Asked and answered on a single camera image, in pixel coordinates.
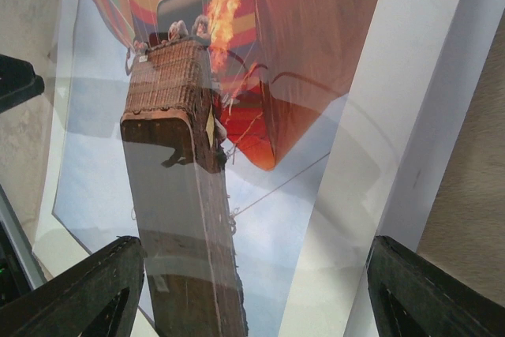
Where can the hot air balloon photo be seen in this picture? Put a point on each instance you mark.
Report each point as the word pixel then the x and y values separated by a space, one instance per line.
pixel 204 128

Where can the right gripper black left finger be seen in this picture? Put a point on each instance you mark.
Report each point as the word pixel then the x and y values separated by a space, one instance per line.
pixel 98 296

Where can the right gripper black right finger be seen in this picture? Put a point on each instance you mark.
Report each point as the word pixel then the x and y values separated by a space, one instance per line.
pixel 412 297

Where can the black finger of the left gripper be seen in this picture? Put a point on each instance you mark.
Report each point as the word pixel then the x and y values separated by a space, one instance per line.
pixel 19 82

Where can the white mat board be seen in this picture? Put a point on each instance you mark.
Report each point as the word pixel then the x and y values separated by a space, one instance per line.
pixel 394 155

